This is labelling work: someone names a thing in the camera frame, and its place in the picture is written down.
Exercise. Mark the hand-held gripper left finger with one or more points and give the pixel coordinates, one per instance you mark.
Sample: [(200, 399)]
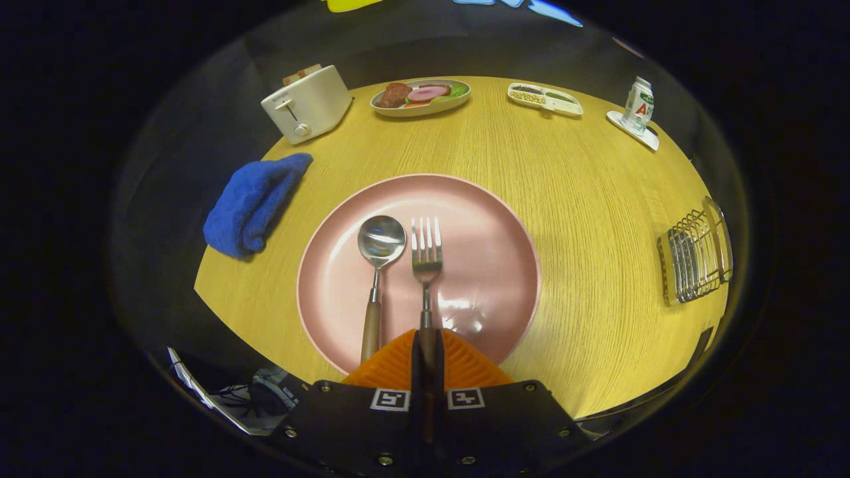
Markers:
[(416, 378)]

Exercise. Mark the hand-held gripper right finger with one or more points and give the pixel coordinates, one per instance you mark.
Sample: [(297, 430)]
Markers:
[(440, 378)]

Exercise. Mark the pink round plate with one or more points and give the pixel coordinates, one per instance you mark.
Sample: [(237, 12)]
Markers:
[(478, 265)]

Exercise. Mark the blue folded towel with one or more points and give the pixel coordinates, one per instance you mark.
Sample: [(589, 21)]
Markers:
[(252, 199)]

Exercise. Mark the black table edge clamp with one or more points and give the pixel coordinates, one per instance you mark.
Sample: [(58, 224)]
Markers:
[(701, 346)]

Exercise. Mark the grey food plate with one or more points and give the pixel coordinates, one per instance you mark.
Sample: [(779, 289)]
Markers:
[(425, 111)]

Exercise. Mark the large brown meat piece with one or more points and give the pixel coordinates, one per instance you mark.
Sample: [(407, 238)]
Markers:
[(394, 95)]

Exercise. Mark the pink ham slice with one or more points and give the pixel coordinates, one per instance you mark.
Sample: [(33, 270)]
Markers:
[(428, 93)]

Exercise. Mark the green lettuce leaf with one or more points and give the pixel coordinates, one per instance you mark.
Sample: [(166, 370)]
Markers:
[(458, 89)]

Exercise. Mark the white toaster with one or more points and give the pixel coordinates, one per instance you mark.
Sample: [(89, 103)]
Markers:
[(312, 106)]

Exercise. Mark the pile of yellow soybeans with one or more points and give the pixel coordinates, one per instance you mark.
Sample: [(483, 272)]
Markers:
[(526, 97)]

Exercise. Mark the white divided dish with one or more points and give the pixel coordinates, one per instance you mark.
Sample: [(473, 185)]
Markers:
[(564, 107)]

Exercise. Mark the pile of dark red beans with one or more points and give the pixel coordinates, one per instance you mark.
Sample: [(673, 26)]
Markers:
[(526, 89)]

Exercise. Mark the pile of green beans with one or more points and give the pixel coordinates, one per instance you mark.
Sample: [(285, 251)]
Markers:
[(559, 97)]

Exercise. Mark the white square coaster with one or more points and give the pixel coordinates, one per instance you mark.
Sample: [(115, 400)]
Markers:
[(647, 138)]

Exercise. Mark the black backdrop cloth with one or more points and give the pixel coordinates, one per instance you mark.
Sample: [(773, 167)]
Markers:
[(172, 166)]

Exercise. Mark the toast slice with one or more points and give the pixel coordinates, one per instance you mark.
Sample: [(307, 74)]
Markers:
[(310, 70), (292, 78)]

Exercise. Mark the white drink bottle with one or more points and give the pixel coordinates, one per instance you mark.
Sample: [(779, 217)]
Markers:
[(639, 106)]

